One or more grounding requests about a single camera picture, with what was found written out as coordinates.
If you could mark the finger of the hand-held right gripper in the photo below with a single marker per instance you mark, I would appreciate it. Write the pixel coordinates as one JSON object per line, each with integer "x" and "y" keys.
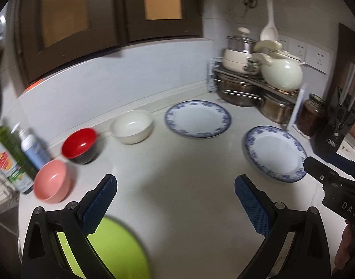
{"x": 347, "y": 162}
{"x": 317, "y": 168}

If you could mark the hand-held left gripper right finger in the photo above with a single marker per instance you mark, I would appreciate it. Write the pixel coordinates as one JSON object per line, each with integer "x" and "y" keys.
{"x": 253, "y": 206}

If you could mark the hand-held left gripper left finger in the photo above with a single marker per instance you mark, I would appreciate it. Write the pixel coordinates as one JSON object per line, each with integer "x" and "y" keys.
{"x": 99, "y": 206}

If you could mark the blue floral rimmed plate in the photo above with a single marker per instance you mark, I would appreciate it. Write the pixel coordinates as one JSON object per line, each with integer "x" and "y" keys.
{"x": 195, "y": 119}
{"x": 273, "y": 151}

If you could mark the green plate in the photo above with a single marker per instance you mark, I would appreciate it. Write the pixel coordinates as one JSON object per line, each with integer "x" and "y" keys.
{"x": 119, "y": 252}

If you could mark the pink bowl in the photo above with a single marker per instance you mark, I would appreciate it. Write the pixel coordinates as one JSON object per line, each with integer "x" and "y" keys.
{"x": 51, "y": 180}

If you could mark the red and black bowl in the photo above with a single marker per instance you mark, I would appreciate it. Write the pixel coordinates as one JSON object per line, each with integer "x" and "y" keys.
{"x": 78, "y": 144}

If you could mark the white bowl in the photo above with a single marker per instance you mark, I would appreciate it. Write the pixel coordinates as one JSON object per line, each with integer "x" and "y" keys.
{"x": 131, "y": 128}

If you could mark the person's right hand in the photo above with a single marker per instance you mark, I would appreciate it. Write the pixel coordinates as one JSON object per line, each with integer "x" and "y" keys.
{"x": 343, "y": 247}

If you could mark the black knife block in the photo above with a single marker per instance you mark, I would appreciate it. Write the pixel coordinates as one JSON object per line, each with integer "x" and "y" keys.
{"x": 331, "y": 133}

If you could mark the glass jar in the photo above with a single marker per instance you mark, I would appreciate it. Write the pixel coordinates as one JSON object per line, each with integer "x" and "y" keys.
{"x": 311, "y": 116}

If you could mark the white pot rack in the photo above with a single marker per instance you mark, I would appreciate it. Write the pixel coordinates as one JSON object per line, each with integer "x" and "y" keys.
{"x": 295, "y": 107}

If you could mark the medium steel pot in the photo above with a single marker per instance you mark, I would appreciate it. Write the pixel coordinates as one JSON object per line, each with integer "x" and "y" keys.
{"x": 276, "y": 109}

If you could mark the blue and white pump bottle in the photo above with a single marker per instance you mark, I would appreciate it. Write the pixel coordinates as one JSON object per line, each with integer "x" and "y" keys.
{"x": 35, "y": 151}

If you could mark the green dish soap bottle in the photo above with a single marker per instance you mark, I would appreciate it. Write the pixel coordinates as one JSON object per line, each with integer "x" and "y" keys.
{"x": 8, "y": 162}

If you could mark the cream round pot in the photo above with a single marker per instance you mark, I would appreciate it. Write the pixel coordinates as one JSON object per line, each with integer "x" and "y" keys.
{"x": 282, "y": 72}

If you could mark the large steel pot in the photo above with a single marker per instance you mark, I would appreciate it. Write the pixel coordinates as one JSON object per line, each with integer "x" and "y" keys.
{"x": 238, "y": 90}

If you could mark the cream casserole pot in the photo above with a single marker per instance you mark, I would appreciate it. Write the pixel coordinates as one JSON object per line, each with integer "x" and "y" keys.
{"x": 235, "y": 61}

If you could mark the orange tape strip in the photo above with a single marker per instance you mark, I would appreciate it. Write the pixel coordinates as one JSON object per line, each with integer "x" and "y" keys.
{"x": 34, "y": 85}

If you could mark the white rice spoon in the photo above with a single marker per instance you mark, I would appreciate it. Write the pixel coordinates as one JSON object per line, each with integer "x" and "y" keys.
{"x": 269, "y": 32}

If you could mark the steel steamer with glass lid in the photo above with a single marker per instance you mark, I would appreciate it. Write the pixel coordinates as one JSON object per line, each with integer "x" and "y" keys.
{"x": 240, "y": 43}

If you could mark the hanging scissors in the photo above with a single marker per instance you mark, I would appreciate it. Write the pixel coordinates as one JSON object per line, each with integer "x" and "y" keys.
{"x": 250, "y": 1}

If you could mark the dark wooden window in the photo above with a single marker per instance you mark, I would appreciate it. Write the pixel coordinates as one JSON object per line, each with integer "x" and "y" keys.
{"x": 107, "y": 5}

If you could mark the white wall socket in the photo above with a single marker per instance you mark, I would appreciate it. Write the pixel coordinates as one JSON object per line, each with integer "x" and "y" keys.
{"x": 319, "y": 59}
{"x": 283, "y": 43}
{"x": 299, "y": 50}

